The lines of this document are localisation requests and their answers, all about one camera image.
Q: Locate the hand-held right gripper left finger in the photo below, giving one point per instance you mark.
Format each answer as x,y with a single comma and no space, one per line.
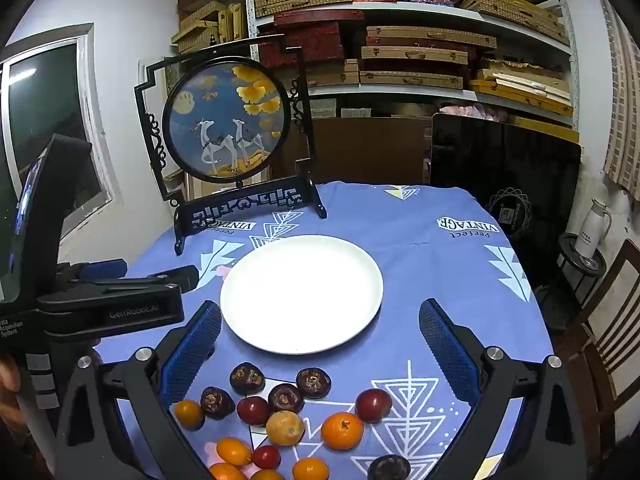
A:
192,355

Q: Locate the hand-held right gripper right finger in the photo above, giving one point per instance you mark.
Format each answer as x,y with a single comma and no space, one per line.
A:
445,350

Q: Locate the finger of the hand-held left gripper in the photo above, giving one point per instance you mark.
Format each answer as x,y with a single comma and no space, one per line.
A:
102,269
170,277

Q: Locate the dark water chestnut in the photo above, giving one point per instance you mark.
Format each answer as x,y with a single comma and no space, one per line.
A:
246,377
313,382
216,402
389,467
285,398

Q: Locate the dull yellow citrus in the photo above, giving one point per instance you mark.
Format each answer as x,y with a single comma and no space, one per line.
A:
284,428

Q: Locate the white round plate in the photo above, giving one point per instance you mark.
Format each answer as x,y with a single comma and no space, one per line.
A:
300,295

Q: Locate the small red plum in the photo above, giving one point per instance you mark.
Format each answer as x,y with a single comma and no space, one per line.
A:
266,456

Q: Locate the large orange tangerine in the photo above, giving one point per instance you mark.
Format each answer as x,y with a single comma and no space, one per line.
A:
342,430

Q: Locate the person's left hand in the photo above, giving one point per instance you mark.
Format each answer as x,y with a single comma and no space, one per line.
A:
7,390

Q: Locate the blue printed tablecloth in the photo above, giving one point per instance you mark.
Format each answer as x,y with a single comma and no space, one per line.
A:
425,270

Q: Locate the black round side table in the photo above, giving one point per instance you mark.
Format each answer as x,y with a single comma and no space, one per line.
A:
580,270

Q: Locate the brown wooden chair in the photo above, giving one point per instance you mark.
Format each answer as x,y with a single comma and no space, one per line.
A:
610,340

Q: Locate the round deer embroidery table screen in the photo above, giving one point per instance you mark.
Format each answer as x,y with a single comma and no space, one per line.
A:
225,120

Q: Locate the white framed window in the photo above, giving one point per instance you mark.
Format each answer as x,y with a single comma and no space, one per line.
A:
45,110

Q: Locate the black folded board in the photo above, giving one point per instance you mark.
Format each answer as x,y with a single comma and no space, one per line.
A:
500,170

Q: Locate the white thermos jug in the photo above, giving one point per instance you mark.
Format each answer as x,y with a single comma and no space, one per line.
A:
590,230

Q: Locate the brown board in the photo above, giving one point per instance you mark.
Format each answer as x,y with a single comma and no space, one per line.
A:
360,150

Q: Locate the pile of woven cases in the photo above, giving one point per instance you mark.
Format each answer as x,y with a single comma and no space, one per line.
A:
210,20

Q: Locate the stack of flat yellow cartons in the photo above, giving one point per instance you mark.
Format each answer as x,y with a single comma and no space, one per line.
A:
525,85

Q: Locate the stack of dark red boxes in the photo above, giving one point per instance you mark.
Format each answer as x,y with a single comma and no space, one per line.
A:
320,35

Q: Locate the stack of brown wooden boxes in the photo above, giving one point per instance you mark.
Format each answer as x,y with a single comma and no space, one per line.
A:
415,55

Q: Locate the checked beige curtain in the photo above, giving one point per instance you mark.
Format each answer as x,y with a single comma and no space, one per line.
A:
622,110

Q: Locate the white metal shelf unit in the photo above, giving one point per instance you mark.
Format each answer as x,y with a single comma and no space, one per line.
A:
400,9

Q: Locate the stack of long tan boxes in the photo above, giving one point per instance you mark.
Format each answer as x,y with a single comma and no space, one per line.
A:
515,10

